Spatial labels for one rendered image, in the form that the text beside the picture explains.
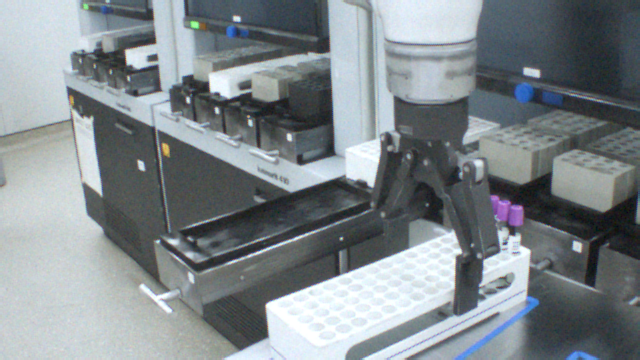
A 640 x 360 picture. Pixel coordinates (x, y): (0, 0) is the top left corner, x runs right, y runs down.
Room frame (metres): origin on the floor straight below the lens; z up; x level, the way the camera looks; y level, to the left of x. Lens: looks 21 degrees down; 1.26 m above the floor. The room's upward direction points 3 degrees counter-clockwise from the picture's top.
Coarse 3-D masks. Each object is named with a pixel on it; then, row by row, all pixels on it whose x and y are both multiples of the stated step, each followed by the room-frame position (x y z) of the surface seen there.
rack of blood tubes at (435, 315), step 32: (416, 256) 0.73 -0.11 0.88; (448, 256) 0.71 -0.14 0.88; (512, 256) 0.70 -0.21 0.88; (320, 288) 0.66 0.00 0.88; (352, 288) 0.67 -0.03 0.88; (384, 288) 0.66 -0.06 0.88; (416, 288) 0.65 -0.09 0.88; (448, 288) 0.65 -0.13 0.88; (480, 288) 0.73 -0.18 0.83; (512, 288) 0.69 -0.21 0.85; (288, 320) 0.60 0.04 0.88; (320, 320) 0.60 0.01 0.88; (352, 320) 0.60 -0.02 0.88; (384, 320) 0.59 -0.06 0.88; (416, 320) 0.68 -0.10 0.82; (448, 320) 0.64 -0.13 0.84; (480, 320) 0.67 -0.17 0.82; (288, 352) 0.60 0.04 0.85; (320, 352) 0.55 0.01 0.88; (352, 352) 0.62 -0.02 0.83; (384, 352) 0.59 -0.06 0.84; (416, 352) 0.61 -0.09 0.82
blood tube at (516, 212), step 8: (512, 208) 0.72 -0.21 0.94; (520, 208) 0.71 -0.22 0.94; (512, 216) 0.71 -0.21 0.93; (520, 216) 0.71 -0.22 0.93; (512, 224) 0.71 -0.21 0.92; (520, 224) 0.71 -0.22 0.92; (512, 232) 0.71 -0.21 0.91; (520, 232) 0.71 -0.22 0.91; (512, 240) 0.71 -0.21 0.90; (520, 240) 0.71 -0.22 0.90; (512, 248) 0.71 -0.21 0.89; (512, 280) 0.71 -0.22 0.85
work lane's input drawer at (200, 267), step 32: (320, 192) 1.12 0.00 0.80; (352, 192) 1.10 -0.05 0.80; (416, 192) 1.09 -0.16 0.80; (224, 224) 1.01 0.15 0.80; (256, 224) 1.00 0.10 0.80; (288, 224) 1.00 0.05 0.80; (320, 224) 0.98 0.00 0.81; (352, 224) 1.00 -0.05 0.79; (160, 256) 0.94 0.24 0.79; (192, 256) 0.88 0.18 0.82; (224, 256) 0.88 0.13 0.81; (256, 256) 0.90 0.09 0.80; (288, 256) 0.93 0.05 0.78; (320, 256) 0.97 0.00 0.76; (192, 288) 0.86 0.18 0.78; (224, 288) 0.87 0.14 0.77
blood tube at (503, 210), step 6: (498, 204) 0.73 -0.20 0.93; (504, 204) 0.73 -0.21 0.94; (510, 204) 0.73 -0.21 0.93; (498, 210) 0.73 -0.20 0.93; (504, 210) 0.73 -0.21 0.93; (498, 216) 0.73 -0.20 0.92; (504, 216) 0.73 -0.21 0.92; (498, 222) 0.73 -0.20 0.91; (504, 222) 0.73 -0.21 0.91; (498, 228) 0.73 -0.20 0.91; (504, 228) 0.73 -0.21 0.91; (498, 234) 0.73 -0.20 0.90; (504, 234) 0.73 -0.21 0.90; (504, 240) 0.73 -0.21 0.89; (504, 246) 0.72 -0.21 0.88; (504, 276) 0.72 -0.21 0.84; (498, 288) 0.72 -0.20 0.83
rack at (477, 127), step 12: (480, 120) 1.28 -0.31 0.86; (468, 132) 1.22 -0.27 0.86; (480, 132) 1.21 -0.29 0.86; (372, 144) 1.18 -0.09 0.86; (468, 144) 1.25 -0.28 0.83; (348, 156) 1.14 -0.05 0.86; (360, 156) 1.11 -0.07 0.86; (372, 156) 1.11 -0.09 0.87; (348, 168) 1.14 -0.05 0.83; (360, 168) 1.11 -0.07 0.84; (372, 168) 1.09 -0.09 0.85; (372, 180) 1.09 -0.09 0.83
